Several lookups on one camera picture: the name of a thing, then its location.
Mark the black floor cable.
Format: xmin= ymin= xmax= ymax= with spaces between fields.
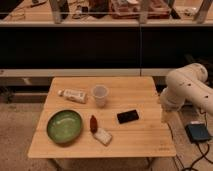
xmin=172 ymin=107 xmax=213 ymax=171

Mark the green ceramic bowl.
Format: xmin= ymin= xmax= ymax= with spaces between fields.
xmin=46 ymin=110 xmax=83 ymax=144

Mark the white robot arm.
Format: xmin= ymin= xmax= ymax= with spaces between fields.
xmin=159 ymin=63 xmax=213 ymax=116

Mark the red tray on shelf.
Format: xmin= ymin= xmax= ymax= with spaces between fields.
xmin=109 ymin=0 xmax=171 ymax=19

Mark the black power box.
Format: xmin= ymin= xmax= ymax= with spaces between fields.
xmin=185 ymin=124 xmax=211 ymax=143

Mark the white sponge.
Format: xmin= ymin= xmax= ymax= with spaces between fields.
xmin=93 ymin=128 xmax=112 ymax=146

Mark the black phone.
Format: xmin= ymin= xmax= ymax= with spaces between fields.
xmin=117 ymin=110 xmax=139 ymax=124

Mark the white tube bottle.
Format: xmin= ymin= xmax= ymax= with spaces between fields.
xmin=58 ymin=89 xmax=87 ymax=104

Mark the clear plastic cup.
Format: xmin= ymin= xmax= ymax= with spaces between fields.
xmin=91 ymin=85 xmax=109 ymax=108

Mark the wooden folding table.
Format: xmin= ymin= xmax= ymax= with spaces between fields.
xmin=28 ymin=77 xmax=176 ymax=159

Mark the long wooden workbench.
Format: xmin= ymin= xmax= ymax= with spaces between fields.
xmin=0 ymin=0 xmax=213 ymax=77

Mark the red-brown oblong object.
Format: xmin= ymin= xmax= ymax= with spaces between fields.
xmin=90 ymin=115 xmax=98 ymax=134

